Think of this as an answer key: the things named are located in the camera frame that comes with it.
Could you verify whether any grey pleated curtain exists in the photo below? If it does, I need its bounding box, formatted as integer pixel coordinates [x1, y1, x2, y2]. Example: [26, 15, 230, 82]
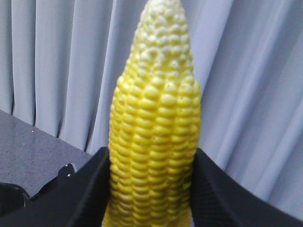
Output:
[0, 0, 303, 218]

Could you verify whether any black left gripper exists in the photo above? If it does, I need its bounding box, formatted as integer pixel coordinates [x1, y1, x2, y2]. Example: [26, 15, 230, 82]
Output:
[0, 164, 77, 213]

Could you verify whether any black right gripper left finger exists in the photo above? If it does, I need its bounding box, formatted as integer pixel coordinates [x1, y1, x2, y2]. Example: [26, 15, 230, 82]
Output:
[0, 147, 110, 227]

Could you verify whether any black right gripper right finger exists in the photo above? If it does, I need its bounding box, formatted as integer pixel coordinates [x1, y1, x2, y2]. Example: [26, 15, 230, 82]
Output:
[190, 148, 303, 227]

